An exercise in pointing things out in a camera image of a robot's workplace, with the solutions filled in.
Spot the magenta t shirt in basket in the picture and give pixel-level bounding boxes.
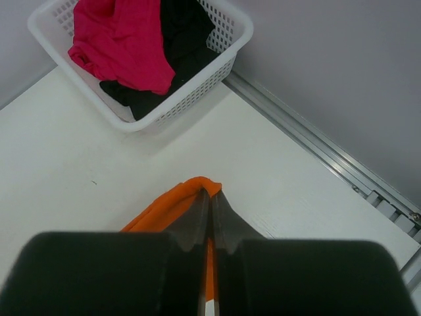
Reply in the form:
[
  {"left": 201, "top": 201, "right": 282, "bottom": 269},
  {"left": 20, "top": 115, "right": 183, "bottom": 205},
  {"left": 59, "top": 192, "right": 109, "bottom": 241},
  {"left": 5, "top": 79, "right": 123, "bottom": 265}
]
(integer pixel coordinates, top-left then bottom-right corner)
[{"left": 68, "top": 1, "right": 175, "bottom": 95}]

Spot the black t shirt in basket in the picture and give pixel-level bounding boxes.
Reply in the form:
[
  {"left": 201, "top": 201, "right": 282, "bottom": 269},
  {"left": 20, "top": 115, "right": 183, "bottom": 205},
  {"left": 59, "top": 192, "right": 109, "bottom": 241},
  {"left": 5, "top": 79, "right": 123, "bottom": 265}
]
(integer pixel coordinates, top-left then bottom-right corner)
[{"left": 99, "top": 1, "right": 218, "bottom": 120}]

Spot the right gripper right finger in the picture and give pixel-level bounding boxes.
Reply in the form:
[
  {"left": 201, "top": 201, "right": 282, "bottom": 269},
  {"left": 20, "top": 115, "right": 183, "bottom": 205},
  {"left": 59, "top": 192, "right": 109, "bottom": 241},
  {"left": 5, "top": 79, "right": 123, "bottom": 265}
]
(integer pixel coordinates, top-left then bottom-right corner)
[{"left": 211, "top": 193, "right": 416, "bottom": 315}]

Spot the white plastic basket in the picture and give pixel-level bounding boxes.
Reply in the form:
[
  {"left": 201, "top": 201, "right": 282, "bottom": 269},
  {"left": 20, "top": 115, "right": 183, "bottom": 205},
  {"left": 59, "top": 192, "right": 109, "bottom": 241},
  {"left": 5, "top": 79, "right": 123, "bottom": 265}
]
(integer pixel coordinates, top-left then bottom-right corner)
[{"left": 27, "top": 1, "right": 254, "bottom": 133}]

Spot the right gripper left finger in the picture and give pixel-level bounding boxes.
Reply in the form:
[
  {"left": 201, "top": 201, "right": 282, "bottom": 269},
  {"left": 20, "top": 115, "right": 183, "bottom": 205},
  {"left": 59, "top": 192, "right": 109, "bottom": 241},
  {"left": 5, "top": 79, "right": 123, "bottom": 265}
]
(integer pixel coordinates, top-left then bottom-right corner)
[{"left": 1, "top": 191, "right": 210, "bottom": 315}]

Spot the orange t shirt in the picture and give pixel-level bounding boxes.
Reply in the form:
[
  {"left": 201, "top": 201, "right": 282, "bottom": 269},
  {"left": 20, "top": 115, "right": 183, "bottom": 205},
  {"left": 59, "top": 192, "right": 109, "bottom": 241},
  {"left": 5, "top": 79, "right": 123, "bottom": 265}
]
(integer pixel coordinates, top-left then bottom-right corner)
[{"left": 120, "top": 176, "right": 223, "bottom": 303}]

